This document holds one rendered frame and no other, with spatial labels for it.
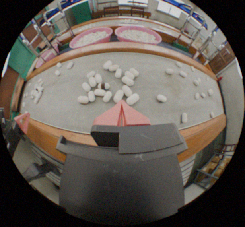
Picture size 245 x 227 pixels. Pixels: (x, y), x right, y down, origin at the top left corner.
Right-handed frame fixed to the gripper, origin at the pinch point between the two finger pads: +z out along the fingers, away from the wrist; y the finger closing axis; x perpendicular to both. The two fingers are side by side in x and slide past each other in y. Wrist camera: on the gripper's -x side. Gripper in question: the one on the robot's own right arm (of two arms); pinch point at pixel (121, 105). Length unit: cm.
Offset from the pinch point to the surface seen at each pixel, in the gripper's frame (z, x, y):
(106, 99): 6.1, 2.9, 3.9
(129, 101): 5.4, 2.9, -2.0
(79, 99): 6.0, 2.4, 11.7
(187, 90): 10.7, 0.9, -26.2
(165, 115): 3.8, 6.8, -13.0
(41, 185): -106, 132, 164
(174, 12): 371, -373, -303
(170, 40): 50, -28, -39
